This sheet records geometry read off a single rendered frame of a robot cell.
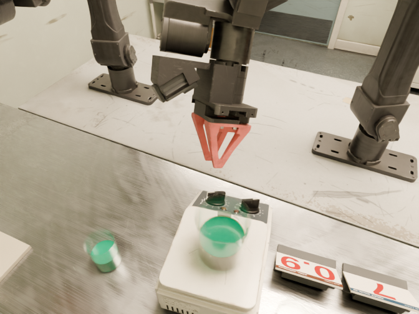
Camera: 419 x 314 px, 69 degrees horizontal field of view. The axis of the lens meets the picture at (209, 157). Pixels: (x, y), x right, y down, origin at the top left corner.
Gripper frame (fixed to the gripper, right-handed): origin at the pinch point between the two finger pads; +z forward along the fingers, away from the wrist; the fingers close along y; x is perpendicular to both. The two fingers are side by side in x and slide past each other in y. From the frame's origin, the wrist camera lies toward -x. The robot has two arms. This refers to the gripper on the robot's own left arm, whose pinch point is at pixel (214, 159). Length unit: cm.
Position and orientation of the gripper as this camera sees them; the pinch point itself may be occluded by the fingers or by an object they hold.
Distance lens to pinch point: 47.5
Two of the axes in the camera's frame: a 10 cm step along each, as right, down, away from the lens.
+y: 3.7, 3.2, -8.7
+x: 9.2, 0.2, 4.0
